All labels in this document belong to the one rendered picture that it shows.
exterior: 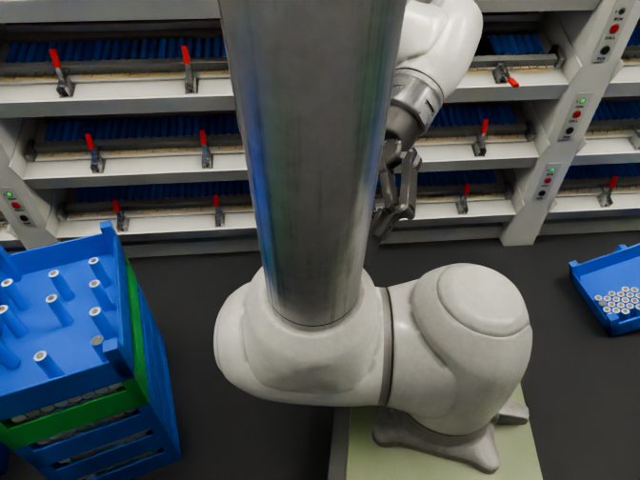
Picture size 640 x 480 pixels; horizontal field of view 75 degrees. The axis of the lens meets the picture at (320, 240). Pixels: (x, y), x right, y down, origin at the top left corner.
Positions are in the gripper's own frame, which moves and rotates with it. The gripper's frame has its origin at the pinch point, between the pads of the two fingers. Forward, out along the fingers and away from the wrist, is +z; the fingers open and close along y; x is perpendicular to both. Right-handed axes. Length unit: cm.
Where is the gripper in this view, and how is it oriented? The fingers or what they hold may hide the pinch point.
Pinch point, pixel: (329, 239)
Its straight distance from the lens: 58.4
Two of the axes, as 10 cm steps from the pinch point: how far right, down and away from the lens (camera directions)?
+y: 6.6, 2.5, -7.1
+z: -5.0, 8.5, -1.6
